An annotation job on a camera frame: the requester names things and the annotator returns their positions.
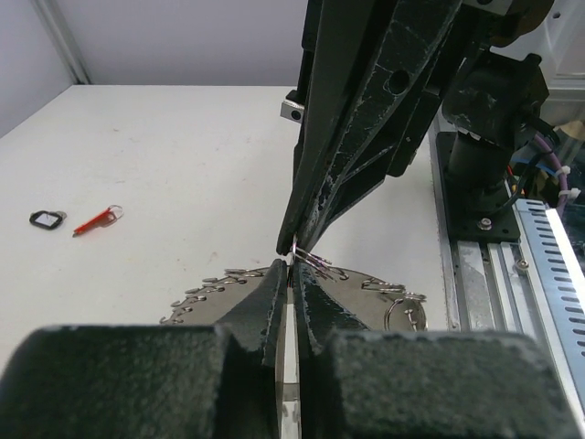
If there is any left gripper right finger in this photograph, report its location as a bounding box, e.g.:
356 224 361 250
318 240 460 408
292 262 581 439

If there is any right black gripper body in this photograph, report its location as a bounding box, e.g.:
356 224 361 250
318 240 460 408
276 0 465 257

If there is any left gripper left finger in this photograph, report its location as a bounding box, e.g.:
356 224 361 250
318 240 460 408
1 259 287 438

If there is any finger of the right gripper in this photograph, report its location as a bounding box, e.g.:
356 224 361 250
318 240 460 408
303 0 465 252
276 1 396 255

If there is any metal disc with key rings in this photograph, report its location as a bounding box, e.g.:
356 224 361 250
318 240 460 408
159 259 428 333

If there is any red key tag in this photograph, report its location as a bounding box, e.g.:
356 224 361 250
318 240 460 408
72 205 124 238

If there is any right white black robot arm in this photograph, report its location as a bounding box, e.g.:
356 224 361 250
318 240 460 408
276 0 559 255

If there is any black white key tag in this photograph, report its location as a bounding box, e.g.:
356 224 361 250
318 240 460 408
29 210 67 230

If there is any aluminium mounting rail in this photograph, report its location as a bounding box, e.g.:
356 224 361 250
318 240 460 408
428 114 542 339

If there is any white slotted cable duct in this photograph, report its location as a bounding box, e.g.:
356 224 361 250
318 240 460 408
515 199 584 418

